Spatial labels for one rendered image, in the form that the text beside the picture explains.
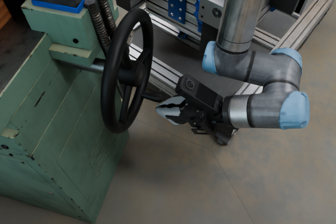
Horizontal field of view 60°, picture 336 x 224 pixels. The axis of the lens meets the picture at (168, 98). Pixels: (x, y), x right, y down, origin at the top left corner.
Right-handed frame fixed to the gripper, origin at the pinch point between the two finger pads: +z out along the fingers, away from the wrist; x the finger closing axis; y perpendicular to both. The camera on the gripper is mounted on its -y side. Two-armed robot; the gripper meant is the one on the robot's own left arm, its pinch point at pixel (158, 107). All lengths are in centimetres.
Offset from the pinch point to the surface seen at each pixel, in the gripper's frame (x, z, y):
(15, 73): -13.5, 10.2, -29.9
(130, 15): 3.6, -7.1, -25.7
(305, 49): 110, -15, 90
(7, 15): -0.7, 19.1, -35.6
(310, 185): 21, -23, 92
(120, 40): -3.1, -7.8, -25.1
